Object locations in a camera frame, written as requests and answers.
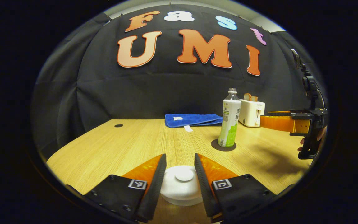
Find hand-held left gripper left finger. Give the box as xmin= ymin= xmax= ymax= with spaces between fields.
xmin=84 ymin=153 xmax=167 ymax=223

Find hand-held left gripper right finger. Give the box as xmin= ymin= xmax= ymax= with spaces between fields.
xmin=194 ymin=153 xmax=276 ymax=223

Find white teacup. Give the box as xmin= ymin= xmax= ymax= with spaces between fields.
xmin=160 ymin=179 xmax=204 ymax=206

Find dark round coaster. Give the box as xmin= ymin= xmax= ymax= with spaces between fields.
xmin=211 ymin=139 xmax=237 ymax=152

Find clear water bottle white label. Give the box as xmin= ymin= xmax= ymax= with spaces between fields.
xmin=218 ymin=88 xmax=242 ymax=148

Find white toaster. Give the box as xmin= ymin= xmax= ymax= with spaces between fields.
xmin=239 ymin=99 xmax=265 ymax=127

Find blue towel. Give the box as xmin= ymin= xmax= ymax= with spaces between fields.
xmin=165 ymin=114 xmax=223 ymax=132

